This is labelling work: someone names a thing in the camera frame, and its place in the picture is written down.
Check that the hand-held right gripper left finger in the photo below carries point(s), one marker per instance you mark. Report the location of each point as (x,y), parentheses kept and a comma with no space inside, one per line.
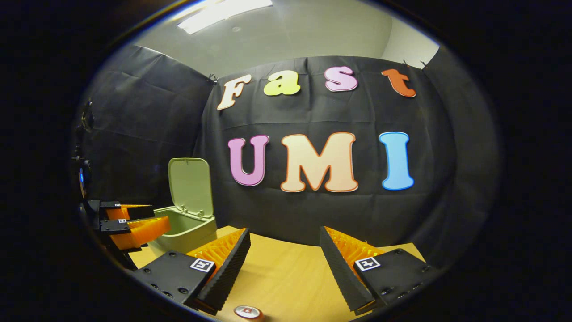
(223,277)

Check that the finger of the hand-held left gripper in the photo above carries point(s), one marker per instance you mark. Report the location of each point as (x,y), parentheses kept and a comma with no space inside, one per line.
(143,232)
(129,211)

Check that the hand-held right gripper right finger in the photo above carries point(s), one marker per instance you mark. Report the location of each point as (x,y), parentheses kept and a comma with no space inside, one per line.
(344,277)

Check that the red pop can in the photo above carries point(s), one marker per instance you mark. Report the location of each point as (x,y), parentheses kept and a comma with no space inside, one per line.
(248,312)

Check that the pale green garbage bin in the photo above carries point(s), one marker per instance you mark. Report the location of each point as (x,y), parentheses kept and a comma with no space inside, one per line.
(190,188)

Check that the wooden desktop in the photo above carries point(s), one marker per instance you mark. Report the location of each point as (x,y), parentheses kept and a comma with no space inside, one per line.
(286,277)

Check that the black backdrop cloth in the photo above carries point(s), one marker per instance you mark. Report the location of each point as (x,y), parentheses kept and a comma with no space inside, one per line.
(313,116)

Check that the rectangular ceiling light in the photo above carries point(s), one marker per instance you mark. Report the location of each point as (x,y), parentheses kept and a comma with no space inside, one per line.
(223,13)

